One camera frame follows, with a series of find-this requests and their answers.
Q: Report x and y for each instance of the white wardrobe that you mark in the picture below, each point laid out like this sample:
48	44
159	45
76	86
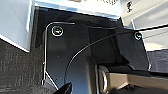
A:
76	10

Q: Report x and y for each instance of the grey robot torso limb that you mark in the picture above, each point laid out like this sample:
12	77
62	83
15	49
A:
133	81

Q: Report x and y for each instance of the dark door hinge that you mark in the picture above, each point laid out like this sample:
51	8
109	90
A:
129	5

